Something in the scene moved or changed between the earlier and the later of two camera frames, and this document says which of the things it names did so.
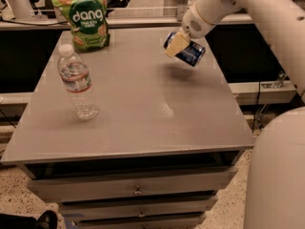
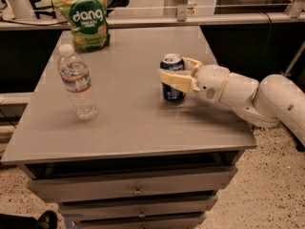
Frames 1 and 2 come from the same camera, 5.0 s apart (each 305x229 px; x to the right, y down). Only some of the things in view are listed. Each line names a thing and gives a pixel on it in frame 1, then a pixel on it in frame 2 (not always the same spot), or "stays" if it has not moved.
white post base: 17,2 stays
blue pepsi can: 192,54 -> 172,61
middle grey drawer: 112,208 stays
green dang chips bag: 86,9 stays
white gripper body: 194,23 -> 211,81
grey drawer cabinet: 163,146 stays
